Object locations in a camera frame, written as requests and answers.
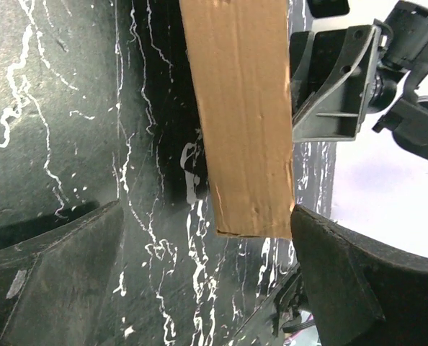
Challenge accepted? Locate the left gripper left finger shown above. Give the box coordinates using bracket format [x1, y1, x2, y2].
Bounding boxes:
[0, 201, 124, 345]

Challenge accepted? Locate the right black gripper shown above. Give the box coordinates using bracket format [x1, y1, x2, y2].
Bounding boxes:
[289, 1, 428, 142]

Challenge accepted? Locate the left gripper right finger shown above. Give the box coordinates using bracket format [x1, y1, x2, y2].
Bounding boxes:
[290, 205, 428, 345]

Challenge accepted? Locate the cardboard box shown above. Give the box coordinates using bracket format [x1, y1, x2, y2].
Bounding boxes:
[179, 0, 294, 239]

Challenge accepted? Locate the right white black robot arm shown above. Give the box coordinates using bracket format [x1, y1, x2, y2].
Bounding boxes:
[289, 1, 428, 160]

